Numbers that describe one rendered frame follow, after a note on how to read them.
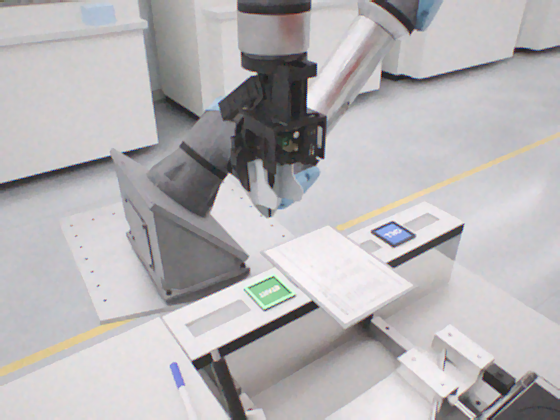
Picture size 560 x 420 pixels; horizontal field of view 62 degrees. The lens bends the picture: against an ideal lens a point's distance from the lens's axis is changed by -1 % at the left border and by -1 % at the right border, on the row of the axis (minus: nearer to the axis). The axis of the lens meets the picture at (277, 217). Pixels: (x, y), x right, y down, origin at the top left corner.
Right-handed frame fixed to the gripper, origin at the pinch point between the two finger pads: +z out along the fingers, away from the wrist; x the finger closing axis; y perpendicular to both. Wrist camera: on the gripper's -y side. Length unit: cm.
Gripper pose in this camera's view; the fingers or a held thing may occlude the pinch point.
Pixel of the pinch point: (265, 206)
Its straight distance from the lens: 61.3
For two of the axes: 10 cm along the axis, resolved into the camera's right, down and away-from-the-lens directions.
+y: 5.7, 4.4, -6.9
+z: 0.0, 8.4, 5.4
